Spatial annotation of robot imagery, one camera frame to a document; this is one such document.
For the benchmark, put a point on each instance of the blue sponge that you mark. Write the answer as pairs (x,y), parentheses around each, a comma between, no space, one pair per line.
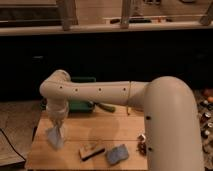
(117,154)

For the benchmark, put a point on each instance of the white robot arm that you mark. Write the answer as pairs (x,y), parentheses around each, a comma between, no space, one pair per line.
(171,117)

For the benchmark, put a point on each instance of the green plastic tray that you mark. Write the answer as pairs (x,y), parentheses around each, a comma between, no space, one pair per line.
(63,88)

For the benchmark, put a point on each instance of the wooden block brush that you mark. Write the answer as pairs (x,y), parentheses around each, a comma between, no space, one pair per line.
(91,149)

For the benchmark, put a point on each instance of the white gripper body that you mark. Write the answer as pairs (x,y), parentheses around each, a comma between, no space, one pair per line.
(57,111)

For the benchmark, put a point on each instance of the light blue towel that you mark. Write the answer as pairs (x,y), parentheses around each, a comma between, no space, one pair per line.
(55,136)

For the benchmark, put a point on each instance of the small glass bottle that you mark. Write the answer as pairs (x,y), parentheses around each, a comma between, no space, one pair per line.
(205,117)

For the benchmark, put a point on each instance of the brown dried grape bunch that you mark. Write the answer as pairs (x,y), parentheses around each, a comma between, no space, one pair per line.
(142,147)

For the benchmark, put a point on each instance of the green small object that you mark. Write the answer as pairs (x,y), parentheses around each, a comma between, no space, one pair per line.
(106,107)

